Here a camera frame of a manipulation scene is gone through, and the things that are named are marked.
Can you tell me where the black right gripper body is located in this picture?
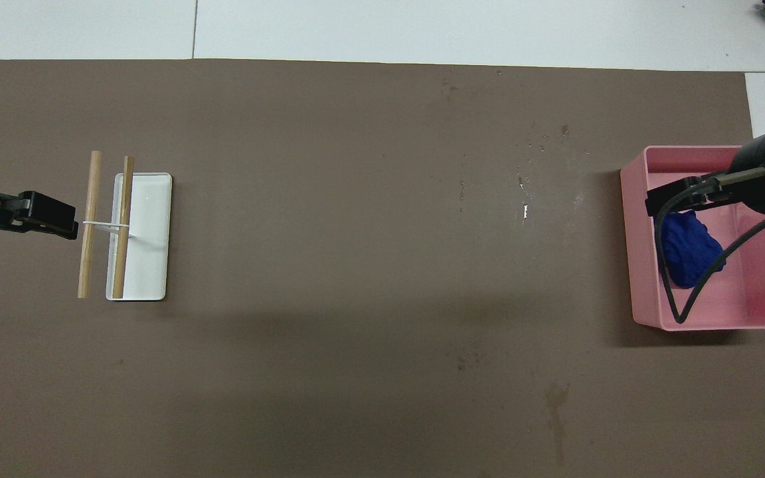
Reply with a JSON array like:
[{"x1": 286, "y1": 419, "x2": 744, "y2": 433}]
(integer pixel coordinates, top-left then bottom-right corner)
[{"x1": 731, "y1": 131, "x2": 765, "y2": 214}]

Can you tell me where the blue towel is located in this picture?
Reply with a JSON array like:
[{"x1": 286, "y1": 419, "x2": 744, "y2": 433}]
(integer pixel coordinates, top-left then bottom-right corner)
[{"x1": 660, "y1": 210, "x2": 727, "y2": 289}]

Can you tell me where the wooden rack rod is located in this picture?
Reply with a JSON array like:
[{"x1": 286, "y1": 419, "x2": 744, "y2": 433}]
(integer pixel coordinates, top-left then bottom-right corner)
[
  {"x1": 78, "y1": 151, "x2": 102, "y2": 299},
  {"x1": 112, "y1": 156, "x2": 135, "y2": 299}
]

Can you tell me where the pink plastic bin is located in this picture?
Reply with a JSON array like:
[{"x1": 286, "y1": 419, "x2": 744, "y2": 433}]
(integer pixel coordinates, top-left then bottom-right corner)
[{"x1": 620, "y1": 145, "x2": 765, "y2": 331}]

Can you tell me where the brown table mat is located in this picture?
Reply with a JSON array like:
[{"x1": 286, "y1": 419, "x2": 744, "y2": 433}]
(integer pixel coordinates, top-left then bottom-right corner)
[{"x1": 0, "y1": 58, "x2": 765, "y2": 478}]

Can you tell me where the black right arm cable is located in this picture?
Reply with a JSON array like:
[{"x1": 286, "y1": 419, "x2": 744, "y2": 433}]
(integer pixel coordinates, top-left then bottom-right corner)
[{"x1": 653, "y1": 178, "x2": 765, "y2": 325}]

